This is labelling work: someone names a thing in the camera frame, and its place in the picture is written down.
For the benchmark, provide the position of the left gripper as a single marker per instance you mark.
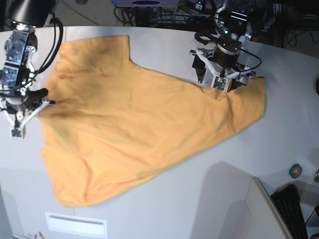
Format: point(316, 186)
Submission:
point(221, 61)

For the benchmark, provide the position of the yellow pencil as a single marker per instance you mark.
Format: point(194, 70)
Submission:
point(41, 235)

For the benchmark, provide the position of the green tape roll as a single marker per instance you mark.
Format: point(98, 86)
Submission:
point(295, 171)

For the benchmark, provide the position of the black keyboard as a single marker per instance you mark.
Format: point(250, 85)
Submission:
point(287, 202)

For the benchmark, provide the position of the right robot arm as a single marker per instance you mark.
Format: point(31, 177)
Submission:
point(18, 73)

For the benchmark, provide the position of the yellow t-shirt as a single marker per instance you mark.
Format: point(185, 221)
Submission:
point(116, 125)

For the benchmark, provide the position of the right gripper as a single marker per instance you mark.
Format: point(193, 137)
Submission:
point(23, 106)

